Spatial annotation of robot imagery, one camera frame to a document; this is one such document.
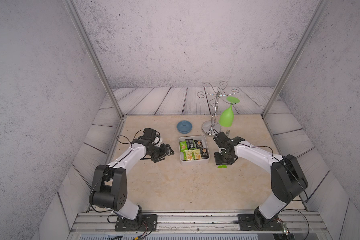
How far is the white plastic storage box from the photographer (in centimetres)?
95

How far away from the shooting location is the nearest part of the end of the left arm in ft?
2.19

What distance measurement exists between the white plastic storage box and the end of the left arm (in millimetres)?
133
